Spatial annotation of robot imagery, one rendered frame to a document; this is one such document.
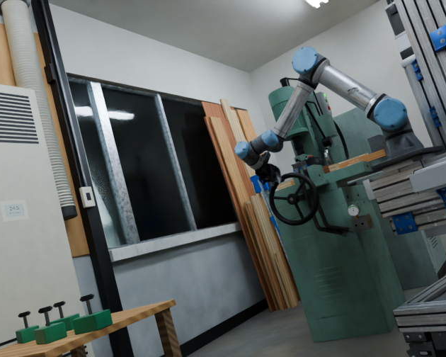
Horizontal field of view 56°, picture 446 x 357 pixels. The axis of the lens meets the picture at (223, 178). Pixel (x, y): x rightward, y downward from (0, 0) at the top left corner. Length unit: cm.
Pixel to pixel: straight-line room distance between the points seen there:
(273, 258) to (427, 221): 216
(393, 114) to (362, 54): 332
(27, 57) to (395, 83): 356
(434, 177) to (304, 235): 102
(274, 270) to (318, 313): 139
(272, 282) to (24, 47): 268
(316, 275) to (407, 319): 76
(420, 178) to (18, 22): 244
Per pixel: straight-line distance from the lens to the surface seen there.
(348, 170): 242
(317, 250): 251
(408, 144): 191
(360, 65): 505
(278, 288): 391
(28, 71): 286
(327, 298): 255
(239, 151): 192
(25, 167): 240
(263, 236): 389
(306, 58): 189
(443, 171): 171
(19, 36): 299
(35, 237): 230
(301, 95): 203
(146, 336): 304
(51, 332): 157
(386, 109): 178
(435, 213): 192
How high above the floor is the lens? 67
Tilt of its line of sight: 9 degrees up
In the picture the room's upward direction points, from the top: 16 degrees counter-clockwise
